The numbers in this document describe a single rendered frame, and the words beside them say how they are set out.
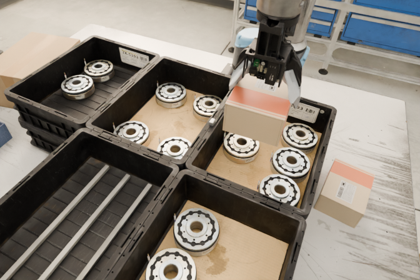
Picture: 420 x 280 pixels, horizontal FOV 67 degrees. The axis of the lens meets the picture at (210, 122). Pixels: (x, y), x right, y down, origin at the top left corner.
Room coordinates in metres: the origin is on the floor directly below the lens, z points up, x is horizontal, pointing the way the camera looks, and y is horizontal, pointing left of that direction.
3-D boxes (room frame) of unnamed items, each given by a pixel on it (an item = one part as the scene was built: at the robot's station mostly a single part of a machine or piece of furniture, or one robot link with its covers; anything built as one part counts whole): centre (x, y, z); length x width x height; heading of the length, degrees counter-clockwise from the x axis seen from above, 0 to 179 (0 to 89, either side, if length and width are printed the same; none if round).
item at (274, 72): (0.51, -0.10, 1.24); 0.09 x 0.08 x 0.12; 160
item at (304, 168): (0.56, -0.23, 0.86); 0.10 x 0.10 x 0.01
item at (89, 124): (0.71, 0.12, 0.92); 0.40 x 0.30 x 0.02; 157
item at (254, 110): (0.53, -0.11, 1.08); 0.16 x 0.12 x 0.07; 160
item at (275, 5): (0.51, -0.11, 1.32); 0.08 x 0.08 x 0.05
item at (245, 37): (1.06, -0.14, 0.91); 0.13 x 0.12 x 0.14; 71
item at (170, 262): (0.25, 0.06, 0.86); 0.05 x 0.05 x 0.01
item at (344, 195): (0.56, -0.41, 0.74); 0.16 x 0.12 x 0.07; 151
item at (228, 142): (0.62, -0.09, 0.86); 0.10 x 0.10 x 0.01
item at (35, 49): (1.02, 0.68, 0.78); 0.30 x 0.22 x 0.16; 170
